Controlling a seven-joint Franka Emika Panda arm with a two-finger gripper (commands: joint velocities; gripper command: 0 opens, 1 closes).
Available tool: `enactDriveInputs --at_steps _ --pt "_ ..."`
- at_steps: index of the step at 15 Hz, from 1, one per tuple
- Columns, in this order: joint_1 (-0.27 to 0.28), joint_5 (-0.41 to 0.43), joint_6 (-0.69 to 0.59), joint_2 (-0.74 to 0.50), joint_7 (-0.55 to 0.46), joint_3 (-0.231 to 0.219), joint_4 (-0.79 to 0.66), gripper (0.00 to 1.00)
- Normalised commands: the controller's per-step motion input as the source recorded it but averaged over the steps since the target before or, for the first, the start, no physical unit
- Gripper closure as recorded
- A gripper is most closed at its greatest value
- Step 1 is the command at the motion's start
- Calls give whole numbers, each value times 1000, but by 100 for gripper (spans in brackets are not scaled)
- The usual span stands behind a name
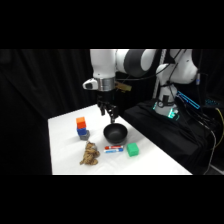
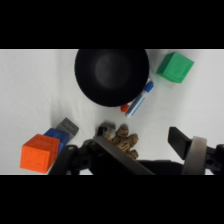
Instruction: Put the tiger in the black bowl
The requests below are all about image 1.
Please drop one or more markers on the black curtain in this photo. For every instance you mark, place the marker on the black curtain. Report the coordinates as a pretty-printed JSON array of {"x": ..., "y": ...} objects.
[{"x": 40, "y": 83}]

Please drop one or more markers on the green block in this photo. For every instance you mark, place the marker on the green block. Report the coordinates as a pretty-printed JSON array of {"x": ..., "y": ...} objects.
[{"x": 132, "y": 149}]

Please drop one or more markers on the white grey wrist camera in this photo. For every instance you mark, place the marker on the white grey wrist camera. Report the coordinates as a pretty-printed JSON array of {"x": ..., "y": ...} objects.
[{"x": 89, "y": 84}]

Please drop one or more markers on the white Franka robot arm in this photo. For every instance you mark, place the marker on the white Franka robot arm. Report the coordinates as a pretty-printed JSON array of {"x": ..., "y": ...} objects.
[{"x": 103, "y": 65}]

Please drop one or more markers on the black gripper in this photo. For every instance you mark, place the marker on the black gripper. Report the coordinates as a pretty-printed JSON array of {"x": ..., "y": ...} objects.
[{"x": 106, "y": 97}]

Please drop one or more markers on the blue capped marker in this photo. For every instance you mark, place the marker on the blue capped marker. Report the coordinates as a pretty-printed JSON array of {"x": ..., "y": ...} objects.
[{"x": 113, "y": 150}]

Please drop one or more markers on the orange block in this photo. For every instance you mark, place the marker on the orange block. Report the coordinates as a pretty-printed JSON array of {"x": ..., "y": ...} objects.
[{"x": 81, "y": 122}]

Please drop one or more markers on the grey block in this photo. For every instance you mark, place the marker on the grey block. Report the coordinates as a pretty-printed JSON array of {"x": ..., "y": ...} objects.
[{"x": 85, "y": 136}]

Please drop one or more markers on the red capped marker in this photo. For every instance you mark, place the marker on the red capped marker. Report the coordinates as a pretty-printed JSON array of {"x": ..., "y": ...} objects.
[{"x": 114, "y": 147}]

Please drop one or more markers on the blue lit control box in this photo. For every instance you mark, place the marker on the blue lit control box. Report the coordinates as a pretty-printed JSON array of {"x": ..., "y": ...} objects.
[{"x": 188, "y": 99}]

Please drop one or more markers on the brown wrist mount board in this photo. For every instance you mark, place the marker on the brown wrist mount board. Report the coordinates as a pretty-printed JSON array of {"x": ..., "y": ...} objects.
[{"x": 123, "y": 87}]

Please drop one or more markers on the black cloth covered stand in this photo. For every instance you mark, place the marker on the black cloth covered stand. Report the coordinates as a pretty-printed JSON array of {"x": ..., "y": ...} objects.
[{"x": 160, "y": 133}]

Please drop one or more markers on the small green base light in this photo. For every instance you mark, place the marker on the small green base light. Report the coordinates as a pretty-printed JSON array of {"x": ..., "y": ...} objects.
[{"x": 173, "y": 114}]

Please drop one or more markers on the black bowl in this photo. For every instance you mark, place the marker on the black bowl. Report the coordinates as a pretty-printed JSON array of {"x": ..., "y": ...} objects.
[{"x": 115, "y": 134}]

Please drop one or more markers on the striped plush tiger toy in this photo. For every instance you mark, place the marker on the striped plush tiger toy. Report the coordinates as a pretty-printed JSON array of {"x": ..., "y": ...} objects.
[{"x": 90, "y": 155}]

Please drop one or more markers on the blue block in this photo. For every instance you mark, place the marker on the blue block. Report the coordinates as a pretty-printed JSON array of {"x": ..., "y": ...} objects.
[{"x": 81, "y": 131}]

